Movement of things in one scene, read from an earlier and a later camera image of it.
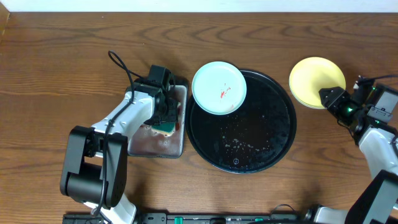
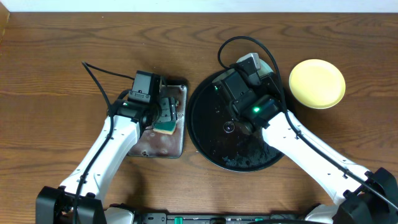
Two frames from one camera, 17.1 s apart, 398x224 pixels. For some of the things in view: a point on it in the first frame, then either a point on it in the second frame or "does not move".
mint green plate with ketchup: (219, 88) to (264, 68)
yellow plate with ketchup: (311, 75) does not move
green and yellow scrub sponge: (166, 128) does not move
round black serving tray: (252, 137) does not move
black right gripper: (336, 99) to (270, 82)
